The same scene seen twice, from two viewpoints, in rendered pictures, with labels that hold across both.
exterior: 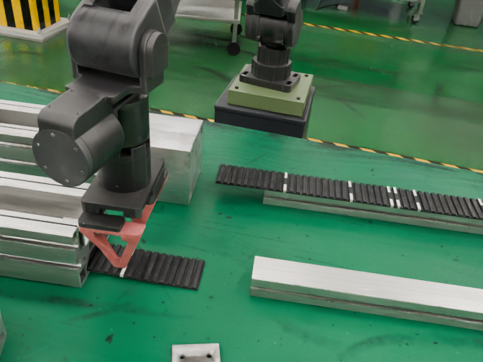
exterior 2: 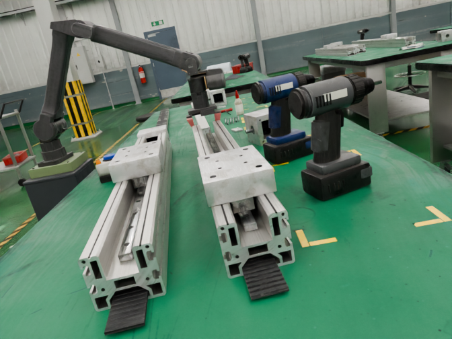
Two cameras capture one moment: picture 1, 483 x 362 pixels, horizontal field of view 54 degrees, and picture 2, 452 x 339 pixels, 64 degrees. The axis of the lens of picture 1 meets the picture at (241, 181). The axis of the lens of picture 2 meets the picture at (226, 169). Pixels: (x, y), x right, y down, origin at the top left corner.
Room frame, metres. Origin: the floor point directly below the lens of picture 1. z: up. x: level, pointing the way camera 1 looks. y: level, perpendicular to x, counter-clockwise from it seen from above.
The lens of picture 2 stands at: (0.57, 1.42, 1.09)
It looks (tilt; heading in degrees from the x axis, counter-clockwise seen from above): 18 degrees down; 262
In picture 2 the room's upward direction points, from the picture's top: 12 degrees counter-clockwise
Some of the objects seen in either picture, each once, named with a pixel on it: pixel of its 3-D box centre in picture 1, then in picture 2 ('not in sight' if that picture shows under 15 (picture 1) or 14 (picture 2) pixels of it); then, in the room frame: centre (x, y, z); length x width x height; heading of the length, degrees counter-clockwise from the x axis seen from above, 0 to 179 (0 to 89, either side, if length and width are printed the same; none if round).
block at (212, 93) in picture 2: not in sight; (215, 97); (0.24, -0.79, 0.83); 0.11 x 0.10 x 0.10; 175
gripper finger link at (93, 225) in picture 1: (121, 228); (211, 120); (0.41, 0.13, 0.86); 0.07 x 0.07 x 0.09; 86
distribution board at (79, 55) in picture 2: not in sight; (86, 77); (2.65, -11.17, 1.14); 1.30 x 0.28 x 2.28; 170
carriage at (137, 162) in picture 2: not in sight; (140, 165); (0.65, 0.56, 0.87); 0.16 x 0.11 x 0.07; 86
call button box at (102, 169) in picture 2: not in sight; (116, 167); (0.76, 0.27, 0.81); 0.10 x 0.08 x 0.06; 176
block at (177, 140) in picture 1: (169, 154); (152, 142); (0.64, 0.12, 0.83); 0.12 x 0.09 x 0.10; 176
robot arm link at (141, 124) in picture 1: (117, 116); (198, 84); (0.43, 0.13, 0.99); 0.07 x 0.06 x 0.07; 164
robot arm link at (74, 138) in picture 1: (98, 100); (206, 72); (0.40, 0.14, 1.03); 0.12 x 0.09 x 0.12; 164
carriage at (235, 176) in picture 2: not in sight; (234, 179); (0.48, 0.82, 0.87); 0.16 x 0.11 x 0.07; 86
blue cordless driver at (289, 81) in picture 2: not in sight; (292, 115); (0.24, 0.50, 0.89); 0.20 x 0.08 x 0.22; 10
